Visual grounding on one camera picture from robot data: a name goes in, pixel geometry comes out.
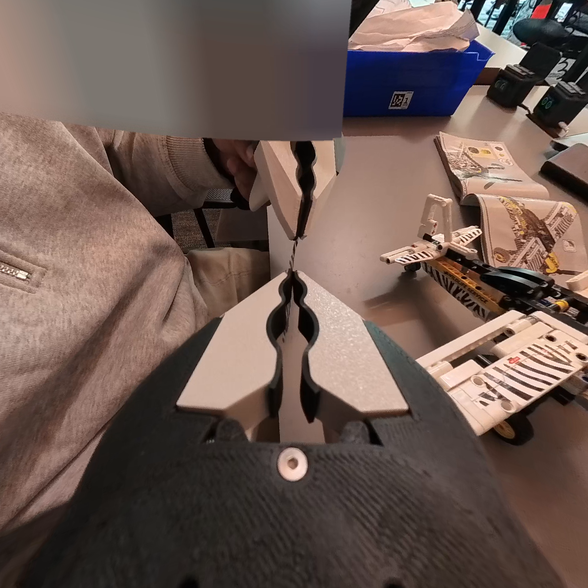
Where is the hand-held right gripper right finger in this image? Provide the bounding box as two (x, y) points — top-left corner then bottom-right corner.
(293, 271), (410, 441)

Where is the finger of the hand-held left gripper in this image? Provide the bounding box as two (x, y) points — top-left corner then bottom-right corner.
(249, 139), (305, 239)
(297, 139), (339, 238)

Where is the black battery charger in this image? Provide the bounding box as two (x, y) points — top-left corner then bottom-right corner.
(486, 42), (561, 110)
(525, 80), (588, 138)

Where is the blue plastic bin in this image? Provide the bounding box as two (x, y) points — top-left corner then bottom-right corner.
(341, 39), (495, 118)

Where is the instruction booklet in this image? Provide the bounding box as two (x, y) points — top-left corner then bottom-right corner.
(433, 131), (579, 276)

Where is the crumpled white paper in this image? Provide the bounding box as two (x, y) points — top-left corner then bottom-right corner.
(348, 0), (481, 52)

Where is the black chair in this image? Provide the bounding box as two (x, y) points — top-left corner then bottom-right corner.
(154, 185), (269, 251)

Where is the person's left forearm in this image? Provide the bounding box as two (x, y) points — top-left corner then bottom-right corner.
(98, 126), (233, 202)

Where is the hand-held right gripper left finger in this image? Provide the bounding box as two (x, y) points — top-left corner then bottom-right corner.
(175, 271), (293, 440)

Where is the lego airplane model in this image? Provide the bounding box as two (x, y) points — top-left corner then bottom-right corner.
(379, 192), (588, 446)

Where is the dark flat box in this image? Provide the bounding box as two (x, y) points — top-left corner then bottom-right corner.
(538, 142), (588, 203)

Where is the person's left hand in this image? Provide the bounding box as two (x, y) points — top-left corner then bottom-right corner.
(215, 138), (259, 198)

